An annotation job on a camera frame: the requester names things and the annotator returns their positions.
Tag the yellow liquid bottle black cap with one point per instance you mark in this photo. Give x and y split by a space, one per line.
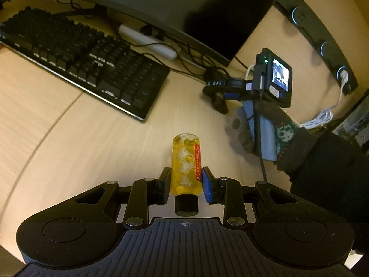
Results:
184 161

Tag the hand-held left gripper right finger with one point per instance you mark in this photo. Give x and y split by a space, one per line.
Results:
206 184

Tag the person's right hand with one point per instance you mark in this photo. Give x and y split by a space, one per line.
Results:
288 132

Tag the black wall socket rail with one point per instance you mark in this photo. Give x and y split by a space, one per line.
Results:
314 28

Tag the white power strip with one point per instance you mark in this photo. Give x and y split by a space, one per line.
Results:
135 36

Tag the black computer monitor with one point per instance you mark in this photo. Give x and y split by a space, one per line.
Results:
173 5

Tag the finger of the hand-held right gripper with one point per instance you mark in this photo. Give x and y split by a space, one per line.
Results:
224 83
230 96

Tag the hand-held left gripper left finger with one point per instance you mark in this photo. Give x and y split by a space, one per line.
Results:
166 185

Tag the black mechanical keyboard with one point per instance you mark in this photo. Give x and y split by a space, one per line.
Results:
86 54

